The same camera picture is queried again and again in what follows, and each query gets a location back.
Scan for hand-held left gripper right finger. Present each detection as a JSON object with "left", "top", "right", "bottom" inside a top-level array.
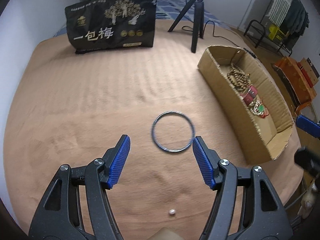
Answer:
[{"left": 192, "top": 136, "right": 293, "bottom": 240}]

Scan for cream bead bracelet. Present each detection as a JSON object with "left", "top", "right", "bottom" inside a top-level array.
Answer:
[{"left": 250, "top": 101, "right": 263, "bottom": 117}]

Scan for black power cable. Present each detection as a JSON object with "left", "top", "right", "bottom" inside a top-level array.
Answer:
[{"left": 182, "top": 21, "right": 247, "bottom": 53}]

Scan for dark grey hanging jacket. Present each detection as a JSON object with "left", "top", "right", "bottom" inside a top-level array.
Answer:
[{"left": 284, "top": 0, "right": 304, "bottom": 33}]

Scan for black hanging garment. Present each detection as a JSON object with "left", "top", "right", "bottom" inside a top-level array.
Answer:
[{"left": 301, "top": 7, "right": 310, "bottom": 38}]

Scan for striped hanging towel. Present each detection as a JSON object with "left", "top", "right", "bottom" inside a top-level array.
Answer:
[{"left": 266, "top": 0, "right": 295, "bottom": 27}]

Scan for wooden bead necklace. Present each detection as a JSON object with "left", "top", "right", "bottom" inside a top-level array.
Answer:
[{"left": 227, "top": 62, "right": 252, "bottom": 89}]

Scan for brown cardboard piece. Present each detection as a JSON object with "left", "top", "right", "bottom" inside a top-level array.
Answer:
[{"left": 297, "top": 57, "right": 320, "bottom": 88}]

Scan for yellow box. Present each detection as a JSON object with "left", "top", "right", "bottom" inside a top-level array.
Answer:
[{"left": 268, "top": 24, "right": 287, "bottom": 40}]

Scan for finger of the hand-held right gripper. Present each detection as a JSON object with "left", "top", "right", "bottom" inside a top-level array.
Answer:
[
  {"left": 296, "top": 115, "right": 320, "bottom": 139},
  {"left": 294, "top": 146, "right": 320, "bottom": 178}
]

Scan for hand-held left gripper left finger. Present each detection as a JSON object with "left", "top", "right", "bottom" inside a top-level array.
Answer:
[{"left": 28, "top": 134, "right": 131, "bottom": 240}]

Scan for red string bracelet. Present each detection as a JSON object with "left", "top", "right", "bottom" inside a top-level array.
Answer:
[{"left": 257, "top": 102, "right": 273, "bottom": 119}]

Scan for cardboard box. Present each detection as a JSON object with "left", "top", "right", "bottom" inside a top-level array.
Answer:
[{"left": 197, "top": 45, "right": 295, "bottom": 161}]

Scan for thin metal bangle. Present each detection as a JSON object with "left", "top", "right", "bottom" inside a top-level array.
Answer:
[{"left": 151, "top": 110, "right": 195, "bottom": 153}]

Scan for black tripod stand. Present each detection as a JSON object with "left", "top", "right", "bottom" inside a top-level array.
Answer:
[{"left": 167, "top": 0, "right": 206, "bottom": 53}]

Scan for black printed snack bag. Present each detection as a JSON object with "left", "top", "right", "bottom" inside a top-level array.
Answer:
[{"left": 64, "top": 0, "right": 157, "bottom": 55}]

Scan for black clothes rack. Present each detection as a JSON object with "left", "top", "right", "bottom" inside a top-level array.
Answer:
[{"left": 244, "top": 0, "right": 310, "bottom": 57}]

